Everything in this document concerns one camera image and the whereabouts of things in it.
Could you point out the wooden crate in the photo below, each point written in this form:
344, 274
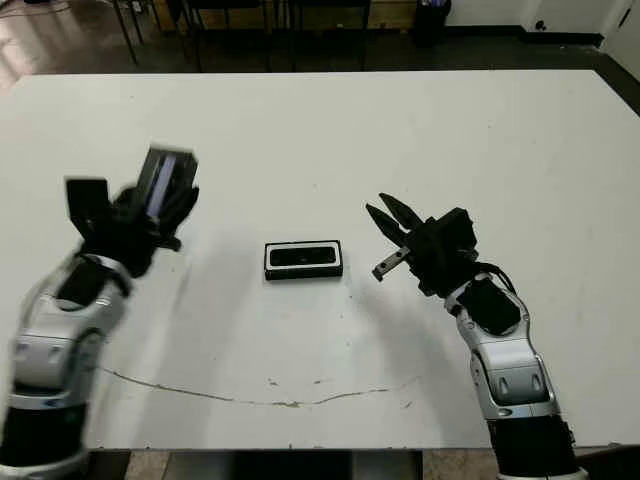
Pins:
392, 15

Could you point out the grey dark robot lower body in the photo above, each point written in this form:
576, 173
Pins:
325, 467

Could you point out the white door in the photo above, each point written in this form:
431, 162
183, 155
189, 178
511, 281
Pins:
622, 25

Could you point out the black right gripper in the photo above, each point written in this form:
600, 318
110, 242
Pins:
432, 260

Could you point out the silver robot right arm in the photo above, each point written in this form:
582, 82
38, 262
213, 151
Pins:
515, 370

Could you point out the black box lid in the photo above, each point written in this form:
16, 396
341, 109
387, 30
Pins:
167, 170

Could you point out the black box with white insert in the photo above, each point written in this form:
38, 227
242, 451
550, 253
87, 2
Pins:
305, 275

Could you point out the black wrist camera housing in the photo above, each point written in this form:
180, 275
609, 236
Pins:
87, 200
457, 227

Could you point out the black trash bin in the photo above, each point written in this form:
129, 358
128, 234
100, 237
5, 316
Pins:
431, 21

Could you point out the black left wrist camera housing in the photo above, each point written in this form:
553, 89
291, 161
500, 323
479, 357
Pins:
87, 200

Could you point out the black round door stopper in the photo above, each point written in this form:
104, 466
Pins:
540, 25

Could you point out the black right wrist camera housing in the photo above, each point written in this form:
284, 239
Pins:
457, 227

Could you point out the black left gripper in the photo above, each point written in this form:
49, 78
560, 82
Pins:
125, 240

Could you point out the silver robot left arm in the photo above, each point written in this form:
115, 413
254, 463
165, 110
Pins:
55, 350

